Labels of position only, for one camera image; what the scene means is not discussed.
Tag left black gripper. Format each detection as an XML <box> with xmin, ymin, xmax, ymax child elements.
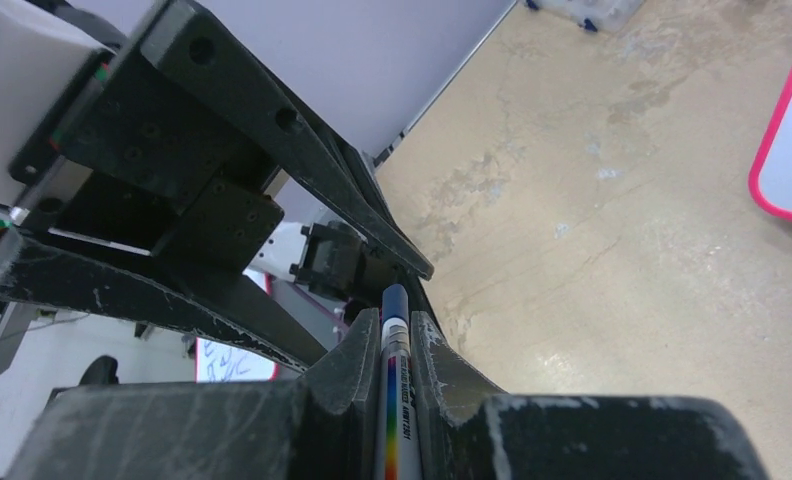
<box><xmin>0</xmin><ymin>1</ymin><xmax>434</xmax><ymax>371</ymax></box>

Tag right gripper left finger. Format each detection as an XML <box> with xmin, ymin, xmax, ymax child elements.
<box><xmin>7</xmin><ymin>309</ymin><xmax>380</xmax><ymax>479</ymax></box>

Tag clear plastic screw box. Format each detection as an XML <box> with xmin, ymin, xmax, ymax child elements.
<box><xmin>524</xmin><ymin>0</ymin><xmax>644</xmax><ymax>33</ymax></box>

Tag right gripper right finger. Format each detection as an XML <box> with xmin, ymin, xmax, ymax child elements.
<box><xmin>411</xmin><ymin>312</ymin><xmax>768</xmax><ymax>479</ymax></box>

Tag whiteboard marker pen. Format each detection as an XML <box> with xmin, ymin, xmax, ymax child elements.
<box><xmin>373</xmin><ymin>284</ymin><xmax>423</xmax><ymax>480</ymax></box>

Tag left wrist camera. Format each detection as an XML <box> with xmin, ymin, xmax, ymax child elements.
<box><xmin>0</xmin><ymin>1</ymin><xmax>106</xmax><ymax>209</ymax></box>

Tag background small whiteboard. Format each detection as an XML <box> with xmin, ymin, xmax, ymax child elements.
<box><xmin>193</xmin><ymin>268</ymin><xmax>281</xmax><ymax>384</ymax></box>

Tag aluminium frame rail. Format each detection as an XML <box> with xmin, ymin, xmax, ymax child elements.
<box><xmin>372</xmin><ymin>0</ymin><xmax>523</xmax><ymax>167</ymax></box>

